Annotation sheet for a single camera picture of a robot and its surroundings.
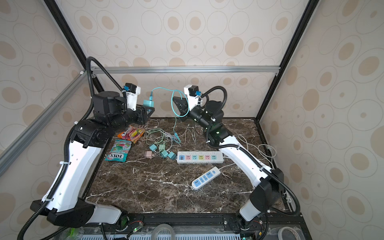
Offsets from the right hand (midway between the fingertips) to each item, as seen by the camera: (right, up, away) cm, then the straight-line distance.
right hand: (174, 99), depth 61 cm
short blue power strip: (+20, -38, +27) cm, 50 cm away
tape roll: (+49, -60, +9) cm, 78 cm away
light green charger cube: (-13, -23, +36) cm, 44 cm away
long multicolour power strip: (+12, -30, +33) cm, 46 cm away
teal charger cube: (-6, -29, +33) cm, 45 cm away
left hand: (-8, -3, -1) cm, 9 cm away
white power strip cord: (+29, -35, +33) cm, 56 cm away
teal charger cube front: (-12, -28, +35) cm, 47 cm away
